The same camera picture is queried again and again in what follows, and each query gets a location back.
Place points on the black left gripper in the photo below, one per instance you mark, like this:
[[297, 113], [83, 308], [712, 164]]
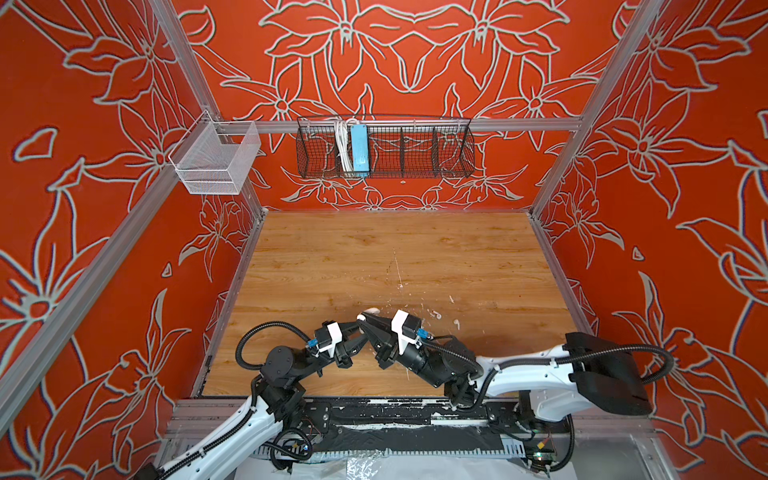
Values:
[[346, 351]]

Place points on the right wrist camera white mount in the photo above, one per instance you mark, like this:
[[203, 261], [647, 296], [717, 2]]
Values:
[[408, 330]]

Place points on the small green circuit board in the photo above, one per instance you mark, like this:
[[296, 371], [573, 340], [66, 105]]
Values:
[[540, 460]]

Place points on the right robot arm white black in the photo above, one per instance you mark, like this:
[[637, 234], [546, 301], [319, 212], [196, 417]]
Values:
[[585, 372]]

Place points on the blue flat box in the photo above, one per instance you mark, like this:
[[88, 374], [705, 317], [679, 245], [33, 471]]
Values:
[[360, 149]]

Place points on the clear plastic wall bin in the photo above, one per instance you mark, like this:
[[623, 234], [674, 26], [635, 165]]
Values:
[[216, 157]]

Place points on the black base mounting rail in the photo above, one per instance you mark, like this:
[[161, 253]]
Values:
[[424, 426]]

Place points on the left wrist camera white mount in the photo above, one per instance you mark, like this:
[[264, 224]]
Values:
[[325, 339]]

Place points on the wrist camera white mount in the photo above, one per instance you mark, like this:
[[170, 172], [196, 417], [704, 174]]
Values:
[[325, 339], [408, 330]]

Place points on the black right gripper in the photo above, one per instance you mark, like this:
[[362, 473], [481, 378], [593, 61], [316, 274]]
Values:
[[387, 350]]

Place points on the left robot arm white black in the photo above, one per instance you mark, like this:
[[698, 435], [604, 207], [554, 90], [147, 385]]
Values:
[[269, 418]]

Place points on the black wire wall basket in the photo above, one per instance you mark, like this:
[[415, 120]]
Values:
[[400, 147]]

